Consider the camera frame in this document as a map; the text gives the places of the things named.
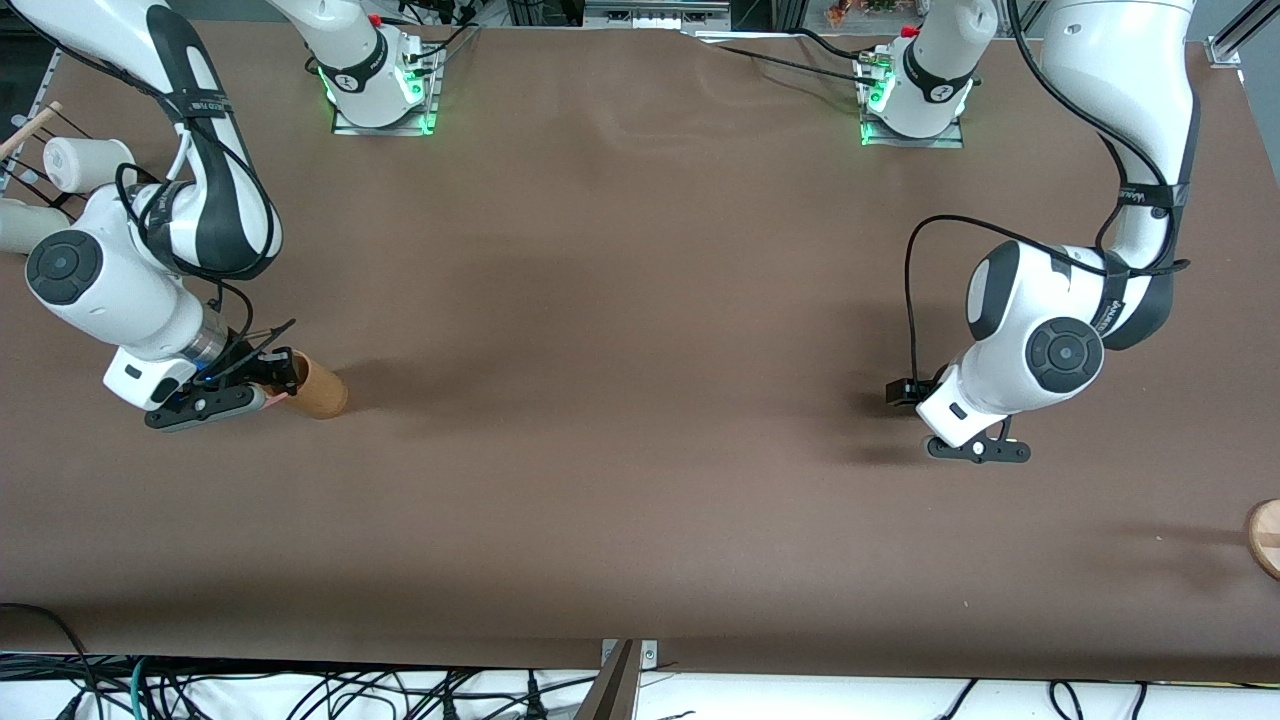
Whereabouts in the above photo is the brown cork cup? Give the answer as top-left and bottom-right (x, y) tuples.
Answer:
(265, 350), (349, 421)

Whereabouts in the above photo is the white cup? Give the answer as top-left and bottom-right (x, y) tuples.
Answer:
(0, 198), (63, 257)
(43, 136), (136, 195)

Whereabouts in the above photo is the wooden stick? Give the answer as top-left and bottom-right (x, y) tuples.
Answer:
(0, 100), (64, 161)

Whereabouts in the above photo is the round wooden disc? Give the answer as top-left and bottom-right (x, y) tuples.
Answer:
(1245, 498), (1280, 582)

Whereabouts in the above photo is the grey metal box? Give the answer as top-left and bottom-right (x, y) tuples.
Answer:
(583, 0), (734, 31)

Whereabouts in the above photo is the black floor cable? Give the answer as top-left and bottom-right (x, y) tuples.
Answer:
(0, 602), (98, 720)

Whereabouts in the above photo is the black wire cup rack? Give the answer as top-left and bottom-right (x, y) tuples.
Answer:
(0, 100), (106, 226)

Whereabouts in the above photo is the black table cable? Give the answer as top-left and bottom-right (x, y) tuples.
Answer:
(712, 43), (883, 89)
(790, 28), (873, 63)

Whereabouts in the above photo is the metal table edge bracket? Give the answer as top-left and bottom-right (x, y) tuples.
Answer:
(600, 638), (660, 671)

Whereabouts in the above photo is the dark camera mount pole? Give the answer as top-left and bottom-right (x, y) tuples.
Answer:
(574, 640), (642, 720)

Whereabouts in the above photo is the aluminium frame profile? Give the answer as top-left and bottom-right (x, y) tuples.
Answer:
(1205, 0), (1280, 68)

